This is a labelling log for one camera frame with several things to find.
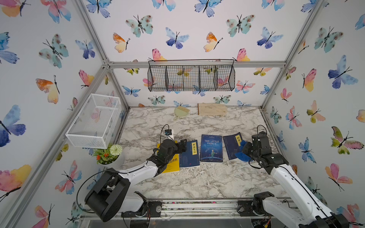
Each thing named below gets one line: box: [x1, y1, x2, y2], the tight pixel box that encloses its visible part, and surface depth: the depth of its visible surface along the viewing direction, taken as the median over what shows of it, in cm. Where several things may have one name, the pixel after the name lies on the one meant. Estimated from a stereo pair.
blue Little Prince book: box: [199, 134, 223, 162], surface depth 97 cm
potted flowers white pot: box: [92, 143, 125, 169], surface depth 80 cm
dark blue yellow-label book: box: [179, 139, 200, 168], surface depth 93 cm
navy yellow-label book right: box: [222, 132, 243, 161], surface depth 100 cm
